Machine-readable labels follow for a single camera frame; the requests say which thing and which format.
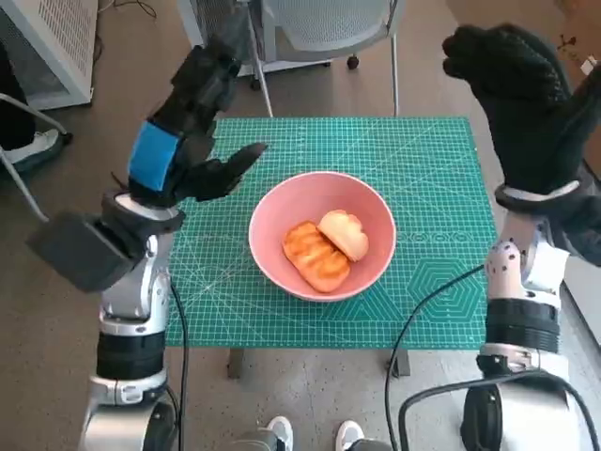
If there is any small white mesh cabinet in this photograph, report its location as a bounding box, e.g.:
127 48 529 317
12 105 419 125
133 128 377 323
180 0 332 74

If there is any pink bowl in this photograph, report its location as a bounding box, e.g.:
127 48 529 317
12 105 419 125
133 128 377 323
248 171 398 302

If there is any grey mesh chair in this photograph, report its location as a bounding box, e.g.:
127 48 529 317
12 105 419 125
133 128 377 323
239 0 408 118

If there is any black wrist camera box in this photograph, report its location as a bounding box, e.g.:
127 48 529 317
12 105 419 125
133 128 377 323
548 192 601 269
25 211 142 292

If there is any large white perforated cabinet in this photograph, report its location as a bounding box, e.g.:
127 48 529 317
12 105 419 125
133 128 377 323
0 0 100 112

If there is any round pale toy bread bun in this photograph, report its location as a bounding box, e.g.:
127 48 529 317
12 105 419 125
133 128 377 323
316 210 371 263

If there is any green cutting mat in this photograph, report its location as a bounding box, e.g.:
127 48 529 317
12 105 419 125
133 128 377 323
166 117 498 350

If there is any dark table leg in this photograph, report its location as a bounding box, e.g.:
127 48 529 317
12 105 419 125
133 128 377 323
387 348 410 377
227 348 244 380

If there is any rectangular orange striped toy bread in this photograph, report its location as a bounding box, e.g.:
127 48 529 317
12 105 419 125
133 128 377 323
283 221 352 293

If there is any long black cable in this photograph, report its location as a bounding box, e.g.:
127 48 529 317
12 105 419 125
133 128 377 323
383 264 485 451

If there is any white desk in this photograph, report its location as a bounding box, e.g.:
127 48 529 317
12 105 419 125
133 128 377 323
561 276 601 349

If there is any grey wheeled office chair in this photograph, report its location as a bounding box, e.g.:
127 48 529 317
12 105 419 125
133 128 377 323
0 91 74 222

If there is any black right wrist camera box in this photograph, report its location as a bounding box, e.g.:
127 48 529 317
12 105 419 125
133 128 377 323
548 192 601 269

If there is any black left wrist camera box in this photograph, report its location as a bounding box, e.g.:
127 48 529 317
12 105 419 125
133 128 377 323
25 211 142 292

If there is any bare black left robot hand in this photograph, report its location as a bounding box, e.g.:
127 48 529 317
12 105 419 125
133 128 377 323
126 39 270 210

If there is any cardboard box with white label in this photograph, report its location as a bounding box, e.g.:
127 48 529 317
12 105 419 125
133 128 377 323
553 0 601 90

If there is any person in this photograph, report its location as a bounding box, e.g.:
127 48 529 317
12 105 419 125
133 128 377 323
0 41 62 165

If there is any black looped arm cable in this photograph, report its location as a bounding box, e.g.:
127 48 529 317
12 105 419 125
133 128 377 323
397 370 593 451

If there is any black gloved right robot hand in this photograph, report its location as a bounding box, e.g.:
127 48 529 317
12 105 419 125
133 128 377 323
441 23 601 194

